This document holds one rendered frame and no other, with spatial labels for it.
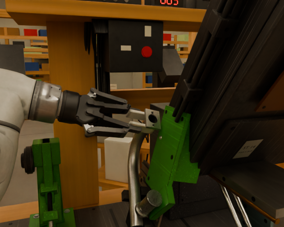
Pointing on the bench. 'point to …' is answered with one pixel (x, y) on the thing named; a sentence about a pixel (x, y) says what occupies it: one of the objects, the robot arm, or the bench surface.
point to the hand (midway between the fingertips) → (140, 121)
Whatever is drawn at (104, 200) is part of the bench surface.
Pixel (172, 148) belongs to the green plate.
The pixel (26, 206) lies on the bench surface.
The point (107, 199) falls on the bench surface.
